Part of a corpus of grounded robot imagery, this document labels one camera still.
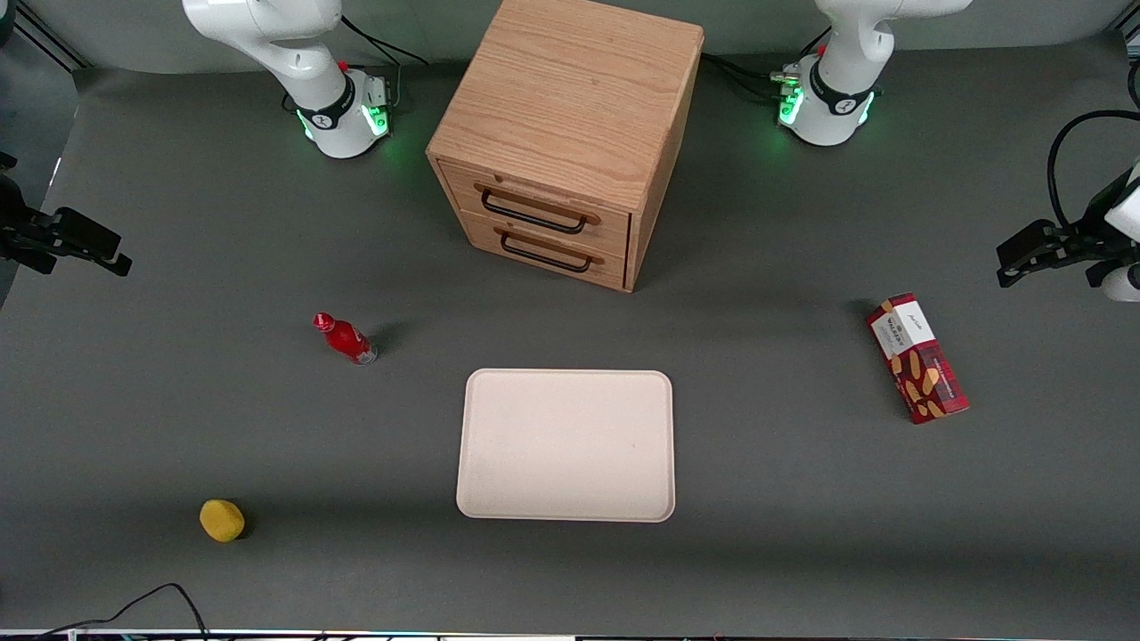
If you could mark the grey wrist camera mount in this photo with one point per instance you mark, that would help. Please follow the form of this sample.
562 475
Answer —
1124 287

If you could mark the wooden two-drawer cabinet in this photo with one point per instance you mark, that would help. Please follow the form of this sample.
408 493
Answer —
570 89

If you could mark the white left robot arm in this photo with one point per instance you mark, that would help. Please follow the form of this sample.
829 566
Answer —
837 89

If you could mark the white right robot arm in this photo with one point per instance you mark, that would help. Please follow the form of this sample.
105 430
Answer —
294 53

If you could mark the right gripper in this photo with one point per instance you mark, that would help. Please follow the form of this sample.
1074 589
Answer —
16 233

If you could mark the black frame rail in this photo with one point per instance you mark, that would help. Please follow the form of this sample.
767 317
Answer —
53 40

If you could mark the plain wooden drawer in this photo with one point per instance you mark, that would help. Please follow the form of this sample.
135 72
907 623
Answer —
481 236

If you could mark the yellow lemon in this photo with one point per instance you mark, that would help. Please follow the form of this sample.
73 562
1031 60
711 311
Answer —
222 521

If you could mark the wooden drawer with notch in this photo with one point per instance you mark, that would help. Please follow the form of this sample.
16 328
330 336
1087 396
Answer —
606 233

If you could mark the red tartan cookie box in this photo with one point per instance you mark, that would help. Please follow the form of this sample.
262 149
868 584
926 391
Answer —
922 365

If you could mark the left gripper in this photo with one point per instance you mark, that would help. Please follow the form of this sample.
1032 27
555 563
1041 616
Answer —
1083 242

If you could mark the small red bottle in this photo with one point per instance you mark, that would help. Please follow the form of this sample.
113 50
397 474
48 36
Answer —
347 339

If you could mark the beige rectangular tray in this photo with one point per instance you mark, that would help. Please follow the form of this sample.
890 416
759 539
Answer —
565 445

